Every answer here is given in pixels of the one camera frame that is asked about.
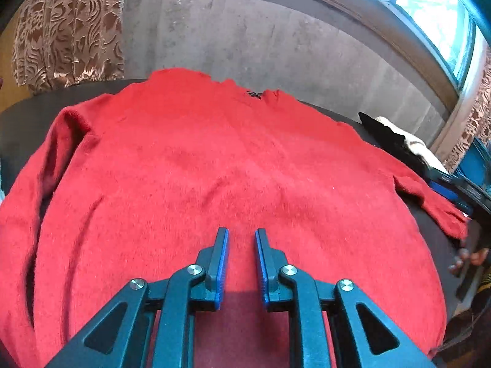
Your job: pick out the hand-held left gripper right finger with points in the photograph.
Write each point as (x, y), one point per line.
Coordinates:
(262, 264)

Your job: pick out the person's right hand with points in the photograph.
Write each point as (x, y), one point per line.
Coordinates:
(470, 258)

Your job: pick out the black cloth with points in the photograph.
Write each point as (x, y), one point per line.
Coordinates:
(387, 138)

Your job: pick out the white cloth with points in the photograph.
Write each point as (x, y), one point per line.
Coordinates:
(416, 145)

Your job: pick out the red knitted sweater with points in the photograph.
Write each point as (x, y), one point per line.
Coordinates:
(191, 142)

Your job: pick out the brown patterned curtain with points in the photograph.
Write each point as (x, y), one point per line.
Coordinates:
(473, 122)
(65, 27)

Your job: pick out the blue plastic box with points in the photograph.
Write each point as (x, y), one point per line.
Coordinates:
(475, 165)

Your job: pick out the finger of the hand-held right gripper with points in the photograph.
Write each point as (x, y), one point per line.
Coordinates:
(456, 186)

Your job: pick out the window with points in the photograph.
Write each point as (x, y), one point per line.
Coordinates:
(425, 4)

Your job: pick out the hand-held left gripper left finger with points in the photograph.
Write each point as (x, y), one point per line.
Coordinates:
(221, 260)

